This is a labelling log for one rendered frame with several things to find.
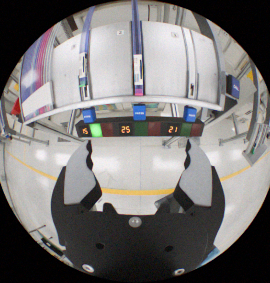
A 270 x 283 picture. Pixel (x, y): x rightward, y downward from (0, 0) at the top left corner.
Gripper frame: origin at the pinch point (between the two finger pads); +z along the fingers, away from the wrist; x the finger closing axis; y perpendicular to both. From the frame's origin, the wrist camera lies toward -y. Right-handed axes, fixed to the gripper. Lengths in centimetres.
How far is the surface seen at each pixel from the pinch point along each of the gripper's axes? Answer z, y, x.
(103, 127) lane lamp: 10.8, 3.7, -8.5
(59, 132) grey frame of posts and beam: 33, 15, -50
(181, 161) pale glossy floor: 52, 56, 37
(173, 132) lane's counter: 10.8, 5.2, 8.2
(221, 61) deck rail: 8.7, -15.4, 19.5
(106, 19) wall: 140, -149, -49
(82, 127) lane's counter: 10.9, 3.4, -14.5
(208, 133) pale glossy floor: 70, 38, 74
